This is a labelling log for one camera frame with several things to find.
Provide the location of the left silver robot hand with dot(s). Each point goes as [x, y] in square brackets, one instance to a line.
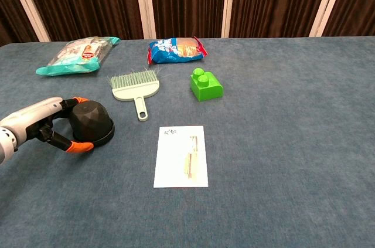
[32, 116]

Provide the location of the upside-down black bowl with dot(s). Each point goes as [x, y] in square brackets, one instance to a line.
[90, 122]

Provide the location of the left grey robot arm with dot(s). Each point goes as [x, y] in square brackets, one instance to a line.
[6, 145]

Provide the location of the pale green hand brush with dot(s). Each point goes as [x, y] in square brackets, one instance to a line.
[136, 91]

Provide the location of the teal snack bag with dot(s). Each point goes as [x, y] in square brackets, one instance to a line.
[76, 54]

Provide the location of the white paper packet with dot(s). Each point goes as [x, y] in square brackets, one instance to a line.
[170, 166]

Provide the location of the blue bread package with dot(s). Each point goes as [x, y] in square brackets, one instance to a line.
[173, 51]

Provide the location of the green toy building block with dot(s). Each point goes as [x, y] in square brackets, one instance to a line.
[208, 89]

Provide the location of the blue felt table cover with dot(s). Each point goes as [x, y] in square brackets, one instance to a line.
[293, 142]

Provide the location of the white partition frame post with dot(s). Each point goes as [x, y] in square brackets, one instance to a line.
[27, 1]
[328, 1]
[145, 1]
[229, 1]

